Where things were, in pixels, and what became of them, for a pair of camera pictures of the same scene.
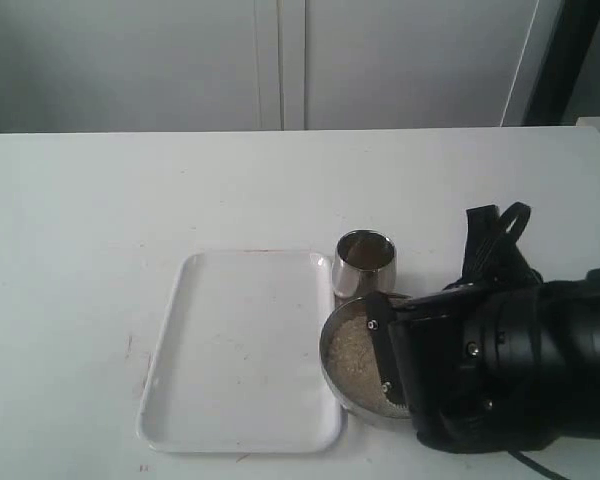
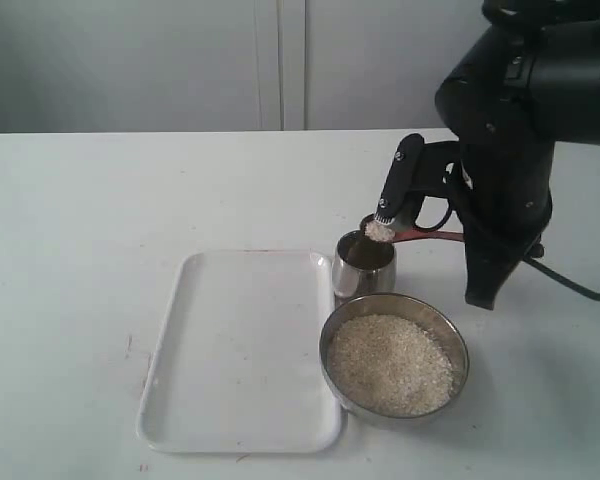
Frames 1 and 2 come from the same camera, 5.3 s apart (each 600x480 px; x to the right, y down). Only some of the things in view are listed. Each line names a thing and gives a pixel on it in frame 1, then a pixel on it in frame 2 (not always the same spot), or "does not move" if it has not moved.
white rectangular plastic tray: (238, 363) does not move
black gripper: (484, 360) to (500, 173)
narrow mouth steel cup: (364, 262) does not move
